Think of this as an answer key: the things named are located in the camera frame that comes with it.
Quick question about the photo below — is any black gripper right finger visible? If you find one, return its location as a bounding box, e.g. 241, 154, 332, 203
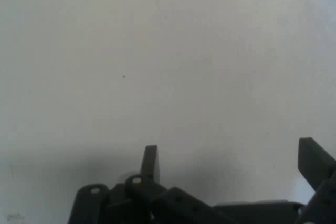
296, 137, 336, 224

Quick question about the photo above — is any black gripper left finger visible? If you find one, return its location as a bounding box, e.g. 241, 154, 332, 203
69, 144, 237, 224

